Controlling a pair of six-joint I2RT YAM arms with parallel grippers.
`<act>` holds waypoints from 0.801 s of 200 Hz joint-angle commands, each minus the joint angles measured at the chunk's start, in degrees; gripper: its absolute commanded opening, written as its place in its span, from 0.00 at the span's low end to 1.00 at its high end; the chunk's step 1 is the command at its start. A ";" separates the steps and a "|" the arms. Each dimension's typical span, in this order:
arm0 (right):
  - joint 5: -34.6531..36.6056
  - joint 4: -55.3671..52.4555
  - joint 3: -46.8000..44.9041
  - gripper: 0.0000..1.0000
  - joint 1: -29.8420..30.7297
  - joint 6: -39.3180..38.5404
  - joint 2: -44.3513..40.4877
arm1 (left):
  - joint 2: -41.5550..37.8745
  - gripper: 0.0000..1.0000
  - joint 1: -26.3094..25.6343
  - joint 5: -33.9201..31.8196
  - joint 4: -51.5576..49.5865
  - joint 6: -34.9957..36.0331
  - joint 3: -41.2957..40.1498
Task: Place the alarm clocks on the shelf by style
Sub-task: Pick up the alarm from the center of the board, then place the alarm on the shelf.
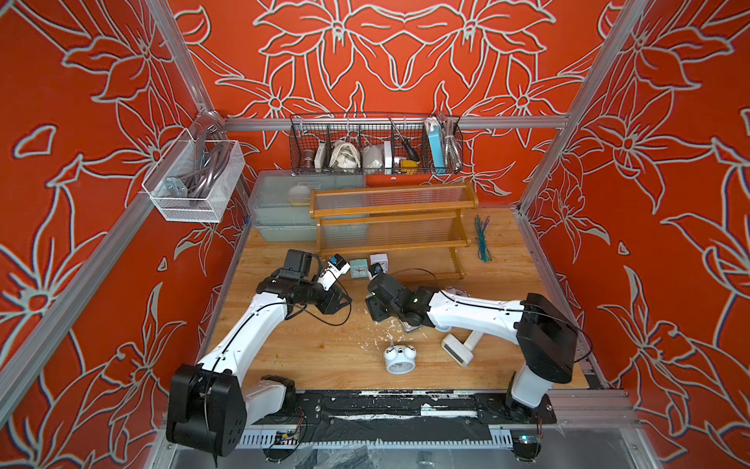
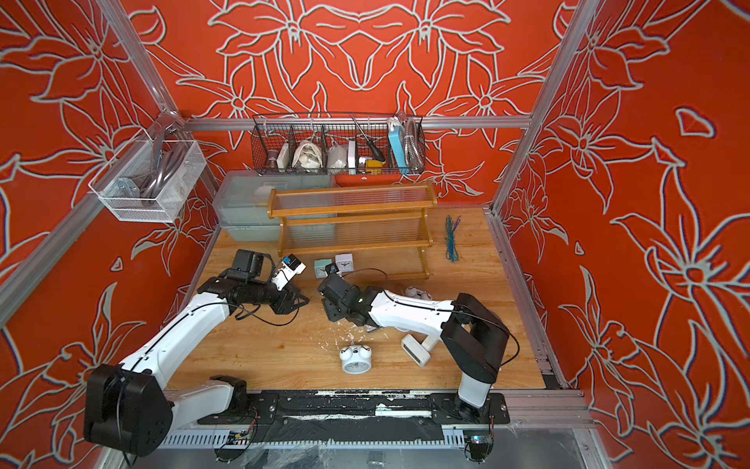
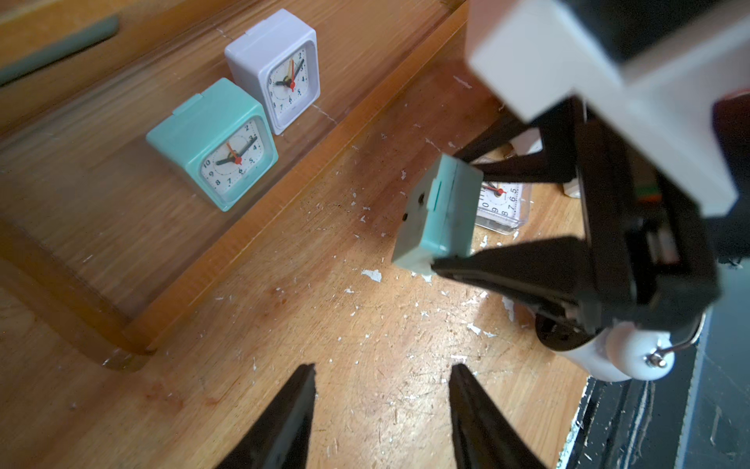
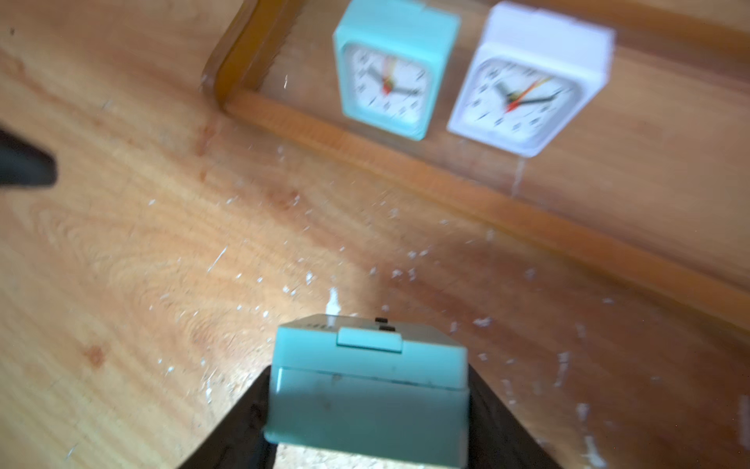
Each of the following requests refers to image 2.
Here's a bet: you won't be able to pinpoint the white square alarm clock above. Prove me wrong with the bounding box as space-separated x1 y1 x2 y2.
335 253 355 275

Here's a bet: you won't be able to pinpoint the mint square alarm clock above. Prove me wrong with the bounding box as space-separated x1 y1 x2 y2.
314 259 333 279

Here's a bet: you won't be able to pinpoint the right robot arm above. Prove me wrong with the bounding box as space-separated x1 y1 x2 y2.
318 274 518 410

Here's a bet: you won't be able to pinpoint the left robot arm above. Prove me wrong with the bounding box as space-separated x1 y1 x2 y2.
83 249 309 456

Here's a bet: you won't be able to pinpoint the wooden two-tier shelf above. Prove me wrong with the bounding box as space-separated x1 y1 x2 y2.
268 183 437 279

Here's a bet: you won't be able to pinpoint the white twin-bell clock front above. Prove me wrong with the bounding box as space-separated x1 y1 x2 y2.
339 345 372 375

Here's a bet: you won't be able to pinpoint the white twin-bell clock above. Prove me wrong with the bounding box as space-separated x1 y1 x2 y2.
339 345 372 375
404 286 433 301

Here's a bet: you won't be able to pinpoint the translucent plastic storage box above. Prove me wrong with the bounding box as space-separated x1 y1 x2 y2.
213 170 334 242

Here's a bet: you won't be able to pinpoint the white twin-bell clock rear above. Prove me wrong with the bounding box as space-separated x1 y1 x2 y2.
404 286 433 301

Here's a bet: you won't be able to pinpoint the white digital clock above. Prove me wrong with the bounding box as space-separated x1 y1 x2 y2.
402 334 432 367

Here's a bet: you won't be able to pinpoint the green blue twist ties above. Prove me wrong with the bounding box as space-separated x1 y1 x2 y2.
445 215 461 263

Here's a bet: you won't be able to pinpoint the white cloth bundle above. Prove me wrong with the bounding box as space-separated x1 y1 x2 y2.
292 140 324 171

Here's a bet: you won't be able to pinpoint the light blue box in basket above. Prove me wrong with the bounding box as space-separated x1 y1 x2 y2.
387 116 408 175

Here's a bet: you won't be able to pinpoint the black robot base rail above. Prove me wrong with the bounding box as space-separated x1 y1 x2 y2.
197 390 511 447

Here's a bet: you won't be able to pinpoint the grey hoses in basket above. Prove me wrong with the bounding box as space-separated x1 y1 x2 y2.
125 113 188 199

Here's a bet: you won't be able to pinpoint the white mesh wall basket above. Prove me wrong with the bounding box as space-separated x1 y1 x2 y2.
89 130 207 224

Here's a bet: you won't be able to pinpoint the black wire wall basket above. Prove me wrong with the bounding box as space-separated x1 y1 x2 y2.
251 113 427 177

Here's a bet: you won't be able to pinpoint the black handled screwdriver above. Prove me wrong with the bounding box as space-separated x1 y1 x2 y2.
351 116 386 162

